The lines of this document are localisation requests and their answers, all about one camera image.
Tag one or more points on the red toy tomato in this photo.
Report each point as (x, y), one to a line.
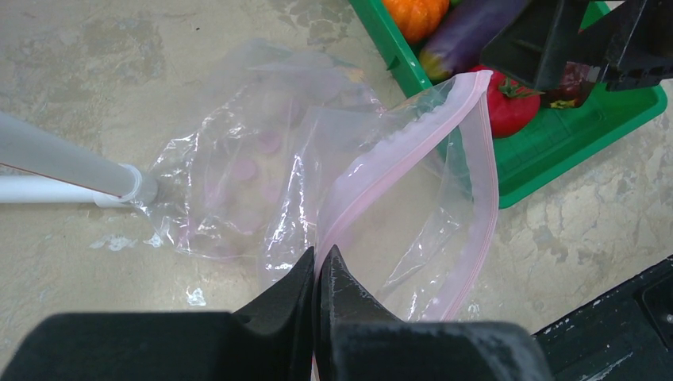
(511, 106)

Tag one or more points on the orange toy pumpkin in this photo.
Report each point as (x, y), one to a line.
(417, 19)

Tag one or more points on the white pvc pipe frame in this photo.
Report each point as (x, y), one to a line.
(54, 170)

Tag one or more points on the green plastic tray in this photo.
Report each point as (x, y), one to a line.
(553, 143)

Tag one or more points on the purple toy eggplant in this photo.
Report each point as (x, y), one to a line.
(456, 45)

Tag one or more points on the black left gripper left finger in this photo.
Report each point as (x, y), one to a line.
(270, 338)

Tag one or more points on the dark red toy apple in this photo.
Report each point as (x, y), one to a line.
(575, 86)

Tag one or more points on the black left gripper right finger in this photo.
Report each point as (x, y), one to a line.
(357, 338)

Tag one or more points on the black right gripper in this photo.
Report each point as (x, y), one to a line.
(628, 48)

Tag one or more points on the clear pink zip top bag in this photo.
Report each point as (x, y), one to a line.
(287, 150)

